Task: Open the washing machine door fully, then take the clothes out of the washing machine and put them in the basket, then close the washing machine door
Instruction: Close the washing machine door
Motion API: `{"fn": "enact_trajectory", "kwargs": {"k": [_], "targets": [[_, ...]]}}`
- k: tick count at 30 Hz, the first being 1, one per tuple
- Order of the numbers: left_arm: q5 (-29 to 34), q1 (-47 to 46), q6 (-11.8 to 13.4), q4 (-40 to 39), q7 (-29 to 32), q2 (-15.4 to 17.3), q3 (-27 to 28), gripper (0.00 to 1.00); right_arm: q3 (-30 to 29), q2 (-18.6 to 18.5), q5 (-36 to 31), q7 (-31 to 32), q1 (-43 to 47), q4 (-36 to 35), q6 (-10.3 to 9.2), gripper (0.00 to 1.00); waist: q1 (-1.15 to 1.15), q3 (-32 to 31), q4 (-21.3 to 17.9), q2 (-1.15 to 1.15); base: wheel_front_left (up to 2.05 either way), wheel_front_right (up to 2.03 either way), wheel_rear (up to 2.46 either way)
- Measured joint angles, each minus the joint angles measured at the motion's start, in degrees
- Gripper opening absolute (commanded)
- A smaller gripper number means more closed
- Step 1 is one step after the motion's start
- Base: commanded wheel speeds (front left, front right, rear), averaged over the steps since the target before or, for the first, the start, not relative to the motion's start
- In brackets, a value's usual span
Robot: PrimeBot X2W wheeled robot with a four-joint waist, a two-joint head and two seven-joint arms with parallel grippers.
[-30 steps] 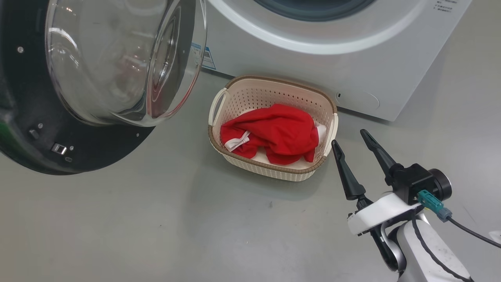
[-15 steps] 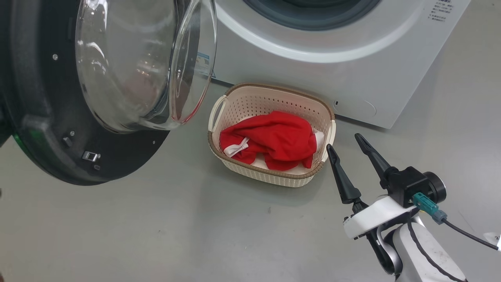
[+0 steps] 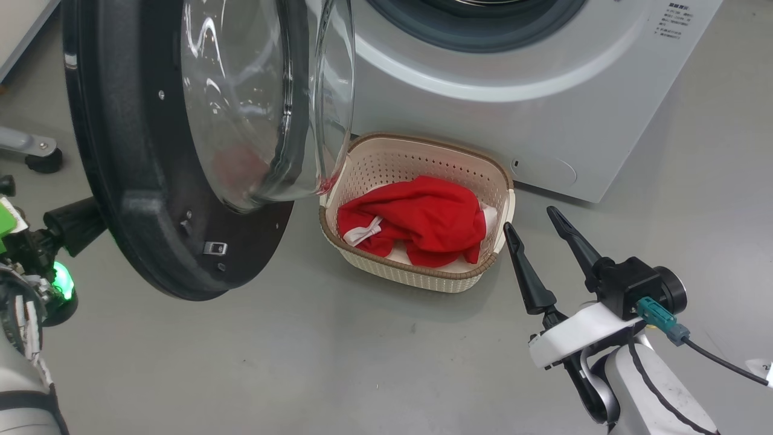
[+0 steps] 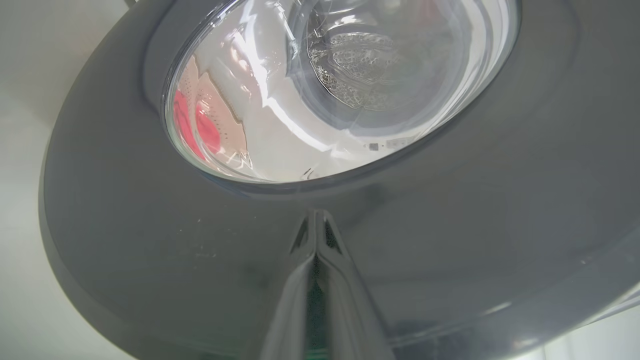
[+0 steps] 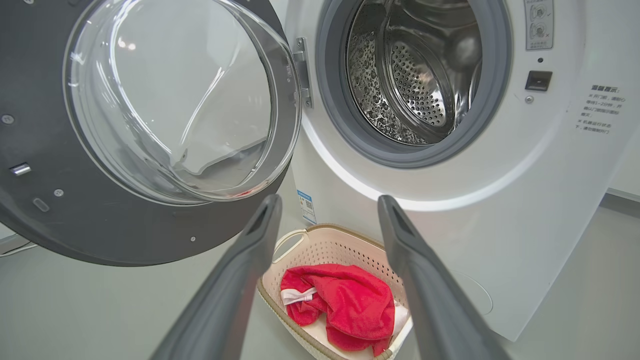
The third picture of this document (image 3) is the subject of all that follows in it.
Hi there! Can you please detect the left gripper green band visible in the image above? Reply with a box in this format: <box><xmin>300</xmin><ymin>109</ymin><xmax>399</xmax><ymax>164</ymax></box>
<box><xmin>0</xmin><ymin>196</ymin><xmax>108</xmax><ymax>279</ymax></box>

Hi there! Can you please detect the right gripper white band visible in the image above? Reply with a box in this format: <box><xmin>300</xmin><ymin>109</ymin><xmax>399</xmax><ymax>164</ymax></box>
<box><xmin>503</xmin><ymin>206</ymin><xmax>646</xmax><ymax>370</ymax></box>

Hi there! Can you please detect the round glass washing machine door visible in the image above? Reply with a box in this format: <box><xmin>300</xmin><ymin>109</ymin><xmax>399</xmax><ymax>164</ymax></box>
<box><xmin>60</xmin><ymin>0</ymin><xmax>357</xmax><ymax>301</ymax></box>

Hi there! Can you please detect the red garment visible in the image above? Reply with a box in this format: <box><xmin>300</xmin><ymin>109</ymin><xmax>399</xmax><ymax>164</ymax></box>
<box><xmin>337</xmin><ymin>175</ymin><xmax>487</xmax><ymax>268</ymax></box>

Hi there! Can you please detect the cream perforated laundry basket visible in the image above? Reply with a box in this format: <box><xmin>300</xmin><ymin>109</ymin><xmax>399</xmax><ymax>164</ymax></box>
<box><xmin>319</xmin><ymin>133</ymin><xmax>516</xmax><ymax>294</ymax></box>

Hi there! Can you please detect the white washing machine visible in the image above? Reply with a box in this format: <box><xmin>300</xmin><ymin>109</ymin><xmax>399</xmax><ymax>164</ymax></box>
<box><xmin>350</xmin><ymin>0</ymin><xmax>724</xmax><ymax>204</ymax></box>

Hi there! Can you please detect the grey rubber door gasket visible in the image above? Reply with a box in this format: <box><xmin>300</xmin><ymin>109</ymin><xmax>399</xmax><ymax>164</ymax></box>
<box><xmin>367</xmin><ymin>0</ymin><xmax>588</xmax><ymax>54</ymax></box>

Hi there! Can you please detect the round white filter cover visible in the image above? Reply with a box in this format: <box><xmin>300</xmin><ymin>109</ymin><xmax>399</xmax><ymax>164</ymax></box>
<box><xmin>512</xmin><ymin>154</ymin><xmax>577</xmax><ymax>185</ymax></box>

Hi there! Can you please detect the white partition panel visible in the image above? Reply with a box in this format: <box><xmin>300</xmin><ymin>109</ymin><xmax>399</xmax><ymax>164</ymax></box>
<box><xmin>0</xmin><ymin>0</ymin><xmax>61</xmax><ymax>84</ymax></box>

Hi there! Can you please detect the grey caster foot bracket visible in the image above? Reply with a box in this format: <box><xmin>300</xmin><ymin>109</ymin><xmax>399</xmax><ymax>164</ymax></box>
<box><xmin>0</xmin><ymin>126</ymin><xmax>64</xmax><ymax>175</ymax></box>

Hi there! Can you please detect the right camera cable teal connector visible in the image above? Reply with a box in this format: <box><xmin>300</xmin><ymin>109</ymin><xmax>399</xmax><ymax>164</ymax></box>
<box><xmin>637</xmin><ymin>296</ymin><xmax>771</xmax><ymax>385</ymax></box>

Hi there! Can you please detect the braided black right arm cable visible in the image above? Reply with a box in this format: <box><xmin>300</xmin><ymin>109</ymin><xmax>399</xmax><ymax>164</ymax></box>
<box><xmin>627</xmin><ymin>341</ymin><xmax>718</xmax><ymax>435</ymax></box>

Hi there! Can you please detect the white cable tag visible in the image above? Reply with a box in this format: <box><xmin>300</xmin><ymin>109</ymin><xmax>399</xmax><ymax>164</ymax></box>
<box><xmin>746</xmin><ymin>358</ymin><xmax>773</xmax><ymax>387</ymax></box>

